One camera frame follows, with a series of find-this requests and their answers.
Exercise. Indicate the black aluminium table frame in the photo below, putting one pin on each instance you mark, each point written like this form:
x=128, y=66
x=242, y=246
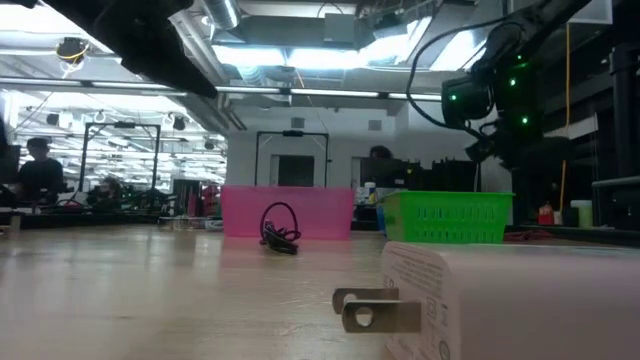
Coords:
x=75, y=220

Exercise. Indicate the black background monitor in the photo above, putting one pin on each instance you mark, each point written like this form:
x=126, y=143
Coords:
x=9, y=165

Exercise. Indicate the long ceiling light strip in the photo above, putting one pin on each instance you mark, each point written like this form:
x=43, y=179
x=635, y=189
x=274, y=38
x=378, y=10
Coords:
x=330, y=93

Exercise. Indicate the black equipment row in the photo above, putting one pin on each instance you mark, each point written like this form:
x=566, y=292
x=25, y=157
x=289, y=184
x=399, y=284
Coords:
x=450, y=175

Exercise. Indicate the red background machine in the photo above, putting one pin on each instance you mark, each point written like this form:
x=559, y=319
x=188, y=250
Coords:
x=210, y=197

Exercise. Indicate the black pillar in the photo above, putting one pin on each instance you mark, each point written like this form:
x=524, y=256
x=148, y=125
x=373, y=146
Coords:
x=625, y=110

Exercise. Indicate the blue plastic basket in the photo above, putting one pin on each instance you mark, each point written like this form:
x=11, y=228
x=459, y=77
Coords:
x=380, y=220

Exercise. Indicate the person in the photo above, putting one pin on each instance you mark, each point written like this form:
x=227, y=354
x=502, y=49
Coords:
x=381, y=152
x=110, y=190
x=40, y=175

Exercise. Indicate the black gantry frame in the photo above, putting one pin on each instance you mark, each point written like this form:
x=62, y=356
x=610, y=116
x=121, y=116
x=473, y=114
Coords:
x=292, y=133
x=122, y=125

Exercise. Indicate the silver ceiling duct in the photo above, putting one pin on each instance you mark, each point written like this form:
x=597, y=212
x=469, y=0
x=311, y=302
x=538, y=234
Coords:
x=222, y=12

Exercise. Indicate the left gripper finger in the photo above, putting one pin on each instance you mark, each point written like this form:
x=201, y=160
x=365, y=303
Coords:
x=180, y=70

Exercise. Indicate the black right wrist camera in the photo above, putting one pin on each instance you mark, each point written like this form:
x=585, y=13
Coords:
x=467, y=102

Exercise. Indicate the green plastic basket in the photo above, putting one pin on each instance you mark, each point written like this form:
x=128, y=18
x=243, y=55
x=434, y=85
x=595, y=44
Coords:
x=450, y=199

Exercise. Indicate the pale pink wall charger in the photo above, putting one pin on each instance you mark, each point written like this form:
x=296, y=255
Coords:
x=525, y=300

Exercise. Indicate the white cup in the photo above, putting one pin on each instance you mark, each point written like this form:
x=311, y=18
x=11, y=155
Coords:
x=581, y=215

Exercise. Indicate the translucent red plastic bin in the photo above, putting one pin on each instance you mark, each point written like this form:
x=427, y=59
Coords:
x=330, y=210

